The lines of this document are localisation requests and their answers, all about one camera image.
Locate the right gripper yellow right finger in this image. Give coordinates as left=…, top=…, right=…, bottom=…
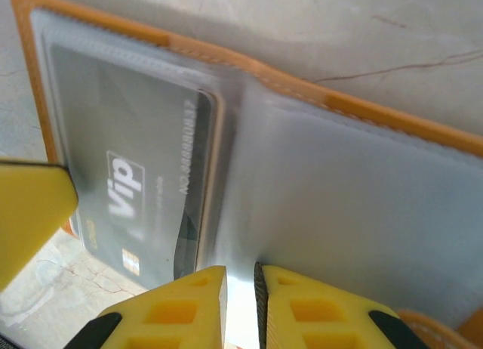
left=254, top=261, right=422, bottom=349

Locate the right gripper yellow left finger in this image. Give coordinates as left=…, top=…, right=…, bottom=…
left=73, top=264, right=228, bottom=349

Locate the orange leather card holder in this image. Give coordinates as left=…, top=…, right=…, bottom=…
left=10, top=0, right=483, bottom=349

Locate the grey VIP credit card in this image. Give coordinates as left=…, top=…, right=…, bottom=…
left=48, top=42, right=220, bottom=289

